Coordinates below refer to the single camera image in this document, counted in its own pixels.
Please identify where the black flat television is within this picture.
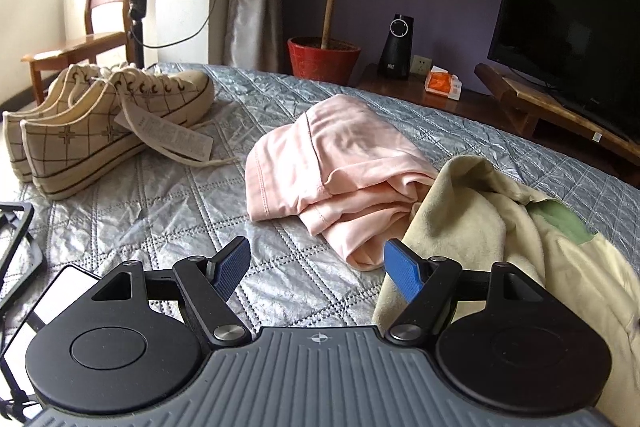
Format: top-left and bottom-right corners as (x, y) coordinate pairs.
(487, 0), (640, 145)

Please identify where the black tabletop speaker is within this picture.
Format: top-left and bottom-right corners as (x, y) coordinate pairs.
(378, 13), (416, 68)

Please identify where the black phone holder frame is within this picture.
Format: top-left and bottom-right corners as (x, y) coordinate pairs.
(0, 202), (46, 308)

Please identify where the orange tissue box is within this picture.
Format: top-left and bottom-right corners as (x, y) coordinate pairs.
(425, 65), (463, 100)

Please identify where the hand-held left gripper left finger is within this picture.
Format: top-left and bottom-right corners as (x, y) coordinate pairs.
(91, 235), (255, 350)

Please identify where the wooden television stand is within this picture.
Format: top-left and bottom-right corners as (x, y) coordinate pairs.
(474, 63), (640, 185)

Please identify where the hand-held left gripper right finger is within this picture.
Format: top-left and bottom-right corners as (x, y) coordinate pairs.
(382, 238), (546, 350)

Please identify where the silver quilted bedspread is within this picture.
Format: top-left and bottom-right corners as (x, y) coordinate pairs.
(0, 63), (640, 408)

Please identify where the black smartphone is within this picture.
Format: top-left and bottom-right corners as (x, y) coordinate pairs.
(17, 264), (103, 343)

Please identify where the white paper shoe tag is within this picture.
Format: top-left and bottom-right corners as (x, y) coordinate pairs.
(114, 113), (211, 162)

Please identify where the cream checked canvas sneaker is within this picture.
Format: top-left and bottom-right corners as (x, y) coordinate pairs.
(21, 68), (216, 200)
(2, 63), (146, 182)

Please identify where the dark low wooden table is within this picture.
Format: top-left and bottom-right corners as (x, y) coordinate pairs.
(357, 63), (531, 138)

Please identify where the pale green fleece garment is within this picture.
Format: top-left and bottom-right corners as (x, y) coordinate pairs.
(372, 155), (640, 427)

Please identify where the pink garment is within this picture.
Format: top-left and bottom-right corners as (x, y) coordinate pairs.
(245, 94), (438, 271)

